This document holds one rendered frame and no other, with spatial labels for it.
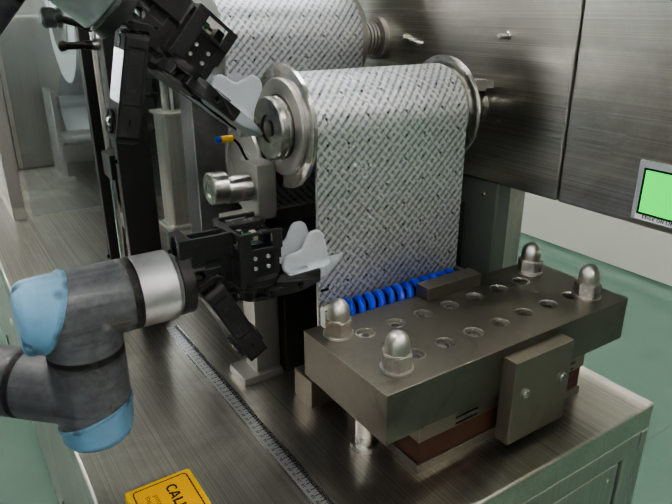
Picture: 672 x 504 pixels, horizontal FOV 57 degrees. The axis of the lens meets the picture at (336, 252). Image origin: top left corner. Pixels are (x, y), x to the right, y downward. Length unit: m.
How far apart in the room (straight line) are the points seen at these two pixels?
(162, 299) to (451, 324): 0.34
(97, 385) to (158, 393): 0.23
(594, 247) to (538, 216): 0.41
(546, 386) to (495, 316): 0.10
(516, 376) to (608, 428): 0.18
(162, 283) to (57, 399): 0.15
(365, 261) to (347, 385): 0.19
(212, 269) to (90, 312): 0.13
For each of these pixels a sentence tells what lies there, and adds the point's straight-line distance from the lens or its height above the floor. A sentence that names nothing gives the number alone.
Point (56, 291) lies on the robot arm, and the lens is 0.63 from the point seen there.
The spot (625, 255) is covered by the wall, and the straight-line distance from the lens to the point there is 3.69.
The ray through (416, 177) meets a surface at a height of 1.18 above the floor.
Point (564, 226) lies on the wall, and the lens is 3.88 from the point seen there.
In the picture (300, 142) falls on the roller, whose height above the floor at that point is 1.24.
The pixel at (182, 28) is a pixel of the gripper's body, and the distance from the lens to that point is 0.69.
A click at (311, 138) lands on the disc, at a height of 1.25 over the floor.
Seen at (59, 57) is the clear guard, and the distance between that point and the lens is 1.66.
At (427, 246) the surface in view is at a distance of 0.86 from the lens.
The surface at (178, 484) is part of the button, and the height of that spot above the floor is 0.92.
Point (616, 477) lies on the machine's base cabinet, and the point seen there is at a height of 0.80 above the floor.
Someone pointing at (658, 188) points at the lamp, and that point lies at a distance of 0.79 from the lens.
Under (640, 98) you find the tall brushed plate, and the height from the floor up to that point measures 1.29.
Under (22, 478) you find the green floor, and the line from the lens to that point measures 2.30.
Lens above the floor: 1.38
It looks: 22 degrees down
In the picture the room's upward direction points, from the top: straight up
